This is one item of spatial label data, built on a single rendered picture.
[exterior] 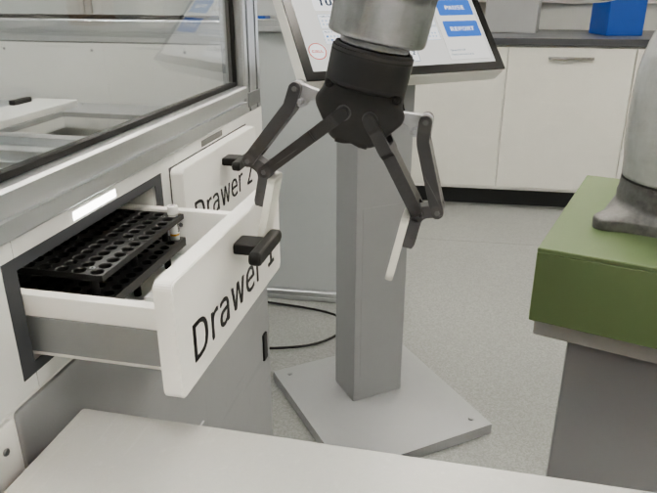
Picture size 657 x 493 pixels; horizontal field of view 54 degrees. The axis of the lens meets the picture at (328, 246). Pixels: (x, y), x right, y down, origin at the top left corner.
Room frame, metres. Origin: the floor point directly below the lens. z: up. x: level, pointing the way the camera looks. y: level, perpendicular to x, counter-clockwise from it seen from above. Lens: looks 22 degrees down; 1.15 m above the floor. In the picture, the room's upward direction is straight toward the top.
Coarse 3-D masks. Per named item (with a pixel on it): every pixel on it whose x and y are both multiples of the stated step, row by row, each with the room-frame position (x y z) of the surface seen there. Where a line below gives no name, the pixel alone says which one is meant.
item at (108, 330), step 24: (192, 216) 0.73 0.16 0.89; (216, 216) 0.72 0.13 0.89; (192, 240) 0.73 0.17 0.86; (144, 288) 0.64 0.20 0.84; (48, 312) 0.50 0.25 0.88; (72, 312) 0.50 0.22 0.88; (96, 312) 0.49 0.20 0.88; (120, 312) 0.49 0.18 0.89; (144, 312) 0.48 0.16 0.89; (48, 336) 0.50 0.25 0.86; (72, 336) 0.49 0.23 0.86; (96, 336) 0.49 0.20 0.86; (120, 336) 0.48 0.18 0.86; (144, 336) 0.48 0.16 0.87; (96, 360) 0.49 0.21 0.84; (120, 360) 0.49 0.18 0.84; (144, 360) 0.48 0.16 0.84
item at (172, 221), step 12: (180, 216) 0.70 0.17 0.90; (156, 228) 0.66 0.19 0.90; (168, 228) 0.67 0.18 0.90; (144, 240) 0.62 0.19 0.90; (120, 252) 0.59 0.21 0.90; (132, 252) 0.59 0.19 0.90; (108, 264) 0.56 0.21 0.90; (120, 264) 0.56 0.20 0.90; (84, 276) 0.54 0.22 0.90; (96, 276) 0.53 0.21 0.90; (108, 276) 0.54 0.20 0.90
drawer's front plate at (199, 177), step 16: (240, 128) 1.05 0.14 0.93; (224, 144) 0.94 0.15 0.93; (240, 144) 1.00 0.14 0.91; (192, 160) 0.84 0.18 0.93; (208, 160) 0.88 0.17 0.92; (176, 176) 0.79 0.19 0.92; (192, 176) 0.82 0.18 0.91; (208, 176) 0.87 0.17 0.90; (224, 176) 0.93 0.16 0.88; (256, 176) 1.07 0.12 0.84; (176, 192) 0.79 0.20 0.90; (192, 192) 0.81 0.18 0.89; (208, 192) 0.87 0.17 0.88; (240, 192) 0.99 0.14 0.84; (224, 208) 0.92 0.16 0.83
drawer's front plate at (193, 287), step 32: (224, 224) 0.59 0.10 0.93; (256, 224) 0.66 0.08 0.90; (192, 256) 0.51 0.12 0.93; (224, 256) 0.56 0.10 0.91; (160, 288) 0.46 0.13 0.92; (192, 288) 0.49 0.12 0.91; (224, 288) 0.56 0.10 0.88; (256, 288) 0.65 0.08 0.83; (160, 320) 0.46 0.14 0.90; (192, 320) 0.48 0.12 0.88; (224, 320) 0.55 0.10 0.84; (160, 352) 0.46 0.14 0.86; (192, 352) 0.48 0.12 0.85; (192, 384) 0.47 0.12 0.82
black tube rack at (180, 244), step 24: (120, 216) 0.70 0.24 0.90; (144, 216) 0.69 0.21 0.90; (72, 240) 0.63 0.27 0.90; (96, 240) 0.62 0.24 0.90; (120, 240) 0.62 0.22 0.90; (168, 240) 0.69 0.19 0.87; (48, 264) 0.56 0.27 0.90; (72, 264) 0.57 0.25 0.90; (96, 264) 0.56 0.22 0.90; (144, 264) 0.63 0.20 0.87; (168, 264) 0.69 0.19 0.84; (24, 288) 0.57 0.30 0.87; (48, 288) 0.57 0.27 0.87; (72, 288) 0.57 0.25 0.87; (96, 288) 0.55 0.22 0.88; (120, 288) 0.57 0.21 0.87
